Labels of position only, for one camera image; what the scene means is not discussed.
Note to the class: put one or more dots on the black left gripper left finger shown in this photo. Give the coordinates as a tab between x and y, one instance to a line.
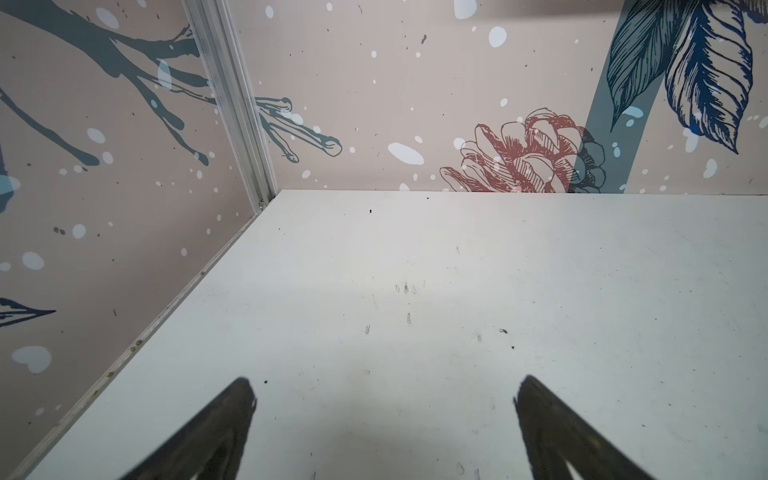
208	446

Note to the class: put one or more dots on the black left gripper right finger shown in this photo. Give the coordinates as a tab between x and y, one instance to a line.
559	441

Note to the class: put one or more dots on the aluminium frame corner post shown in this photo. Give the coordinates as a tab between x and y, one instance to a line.
216	37

